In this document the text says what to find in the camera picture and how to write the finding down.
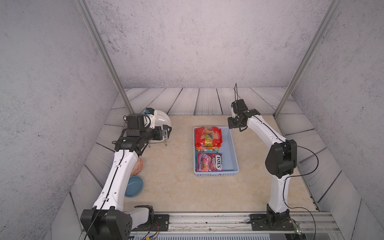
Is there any blue small plate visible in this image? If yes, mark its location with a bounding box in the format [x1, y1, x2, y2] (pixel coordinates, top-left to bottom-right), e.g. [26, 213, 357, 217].
[125, 176, 144, 198]

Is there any red candy bag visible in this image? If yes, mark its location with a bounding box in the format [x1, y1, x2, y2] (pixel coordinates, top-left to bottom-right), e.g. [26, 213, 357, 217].
[194, 127, 223, 148]

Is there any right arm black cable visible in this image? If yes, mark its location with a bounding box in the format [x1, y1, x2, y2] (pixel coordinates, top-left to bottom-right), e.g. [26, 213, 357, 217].
[233, 83, 320, 240]

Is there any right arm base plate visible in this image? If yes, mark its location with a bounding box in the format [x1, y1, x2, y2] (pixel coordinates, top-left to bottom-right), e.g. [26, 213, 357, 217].
[246, 213, 295, 231]

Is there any aluminium front rail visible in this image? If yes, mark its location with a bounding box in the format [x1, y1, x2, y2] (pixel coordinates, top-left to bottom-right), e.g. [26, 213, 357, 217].
[129, 212, 344, 240]

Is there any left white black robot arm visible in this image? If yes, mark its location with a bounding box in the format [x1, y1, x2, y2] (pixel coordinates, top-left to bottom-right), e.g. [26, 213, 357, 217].
[80, 108, 172, 240]

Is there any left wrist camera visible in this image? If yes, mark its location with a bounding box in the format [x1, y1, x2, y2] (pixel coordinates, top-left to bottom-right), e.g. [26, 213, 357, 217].
[144, 108, 156, 129]

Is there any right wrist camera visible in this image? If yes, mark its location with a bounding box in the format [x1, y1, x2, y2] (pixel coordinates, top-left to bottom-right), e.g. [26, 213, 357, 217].
[231, 99, 248, 118]

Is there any purple Fox's candy bag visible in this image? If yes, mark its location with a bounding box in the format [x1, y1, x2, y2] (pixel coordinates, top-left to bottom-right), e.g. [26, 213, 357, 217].
[196, 152, 223, 172]

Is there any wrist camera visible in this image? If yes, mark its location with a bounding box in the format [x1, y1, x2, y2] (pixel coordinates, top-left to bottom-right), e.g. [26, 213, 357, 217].
[231, 99, 248, 118]
[144, 108, 156, 129]

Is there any left aluminium frame post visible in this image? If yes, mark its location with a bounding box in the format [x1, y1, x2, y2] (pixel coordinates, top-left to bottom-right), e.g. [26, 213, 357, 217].
[76, 0, 134, 114]

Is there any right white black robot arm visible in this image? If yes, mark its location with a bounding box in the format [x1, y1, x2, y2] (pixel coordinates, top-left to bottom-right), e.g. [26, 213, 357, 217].
[228, 110, 297, 227]

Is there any orange multicolour Fox's candy bag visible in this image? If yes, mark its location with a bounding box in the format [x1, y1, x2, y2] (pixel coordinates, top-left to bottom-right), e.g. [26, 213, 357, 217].
[196, 147, 219, 153]

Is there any aluminium frame post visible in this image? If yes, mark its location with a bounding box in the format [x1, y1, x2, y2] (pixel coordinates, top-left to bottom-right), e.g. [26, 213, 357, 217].
[273, 0, 342, 119]
[76, 0, 134, 114]

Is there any white plate stack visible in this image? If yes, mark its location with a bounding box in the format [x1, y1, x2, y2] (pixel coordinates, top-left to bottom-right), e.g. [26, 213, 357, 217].
[150, 110, 172, 145]

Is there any right aluminium frame post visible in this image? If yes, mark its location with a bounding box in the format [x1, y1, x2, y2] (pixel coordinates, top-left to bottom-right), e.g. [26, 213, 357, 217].
[273, 0, 342, 119]

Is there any light blue plastic basket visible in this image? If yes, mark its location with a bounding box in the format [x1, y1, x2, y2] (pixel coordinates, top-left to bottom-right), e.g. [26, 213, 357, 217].
[194, 126, 239, 177]

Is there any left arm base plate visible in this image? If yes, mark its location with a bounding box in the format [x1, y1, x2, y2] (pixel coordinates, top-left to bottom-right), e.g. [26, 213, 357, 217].
[132, 214, 170, 232]

